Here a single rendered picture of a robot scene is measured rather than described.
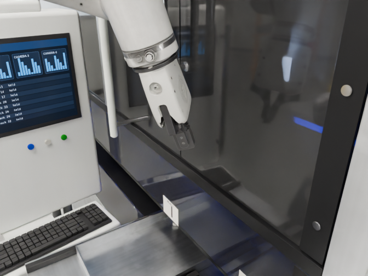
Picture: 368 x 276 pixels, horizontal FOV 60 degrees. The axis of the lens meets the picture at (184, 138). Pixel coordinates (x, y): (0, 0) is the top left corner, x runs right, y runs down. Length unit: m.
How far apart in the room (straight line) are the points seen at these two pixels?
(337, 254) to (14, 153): 1.03
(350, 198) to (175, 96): 0.29
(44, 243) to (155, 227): 0.38
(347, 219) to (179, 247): 0.64
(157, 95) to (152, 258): 0.64
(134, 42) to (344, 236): 0.41
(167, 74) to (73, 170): 0.94
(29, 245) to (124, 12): 0.95
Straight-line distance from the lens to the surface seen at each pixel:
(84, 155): 1.35
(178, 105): 0.50
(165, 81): 0.48
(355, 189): 0.49
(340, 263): 0.57
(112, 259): 1.05
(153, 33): 0.47
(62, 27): 1.21
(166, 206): 0.99
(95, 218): 1.30
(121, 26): 0.48
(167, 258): 1.03
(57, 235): 1.26
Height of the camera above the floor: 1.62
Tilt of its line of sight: 25 degrees down
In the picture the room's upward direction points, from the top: straight up
